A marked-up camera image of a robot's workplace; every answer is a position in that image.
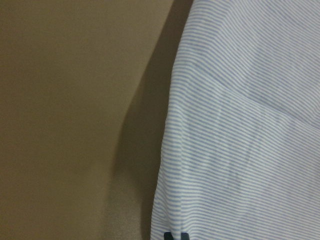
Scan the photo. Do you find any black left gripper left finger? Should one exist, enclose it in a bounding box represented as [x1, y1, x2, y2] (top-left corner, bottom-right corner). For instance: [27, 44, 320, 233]
[163, 232, 174, 240]

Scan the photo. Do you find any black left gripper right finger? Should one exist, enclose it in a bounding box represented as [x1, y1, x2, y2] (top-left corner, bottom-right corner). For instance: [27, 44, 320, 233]
[180, 232, 189, 240]

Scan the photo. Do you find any light blue striped shirt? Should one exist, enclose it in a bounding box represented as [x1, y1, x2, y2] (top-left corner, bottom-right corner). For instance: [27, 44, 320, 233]
[150, 0, 320, 240]

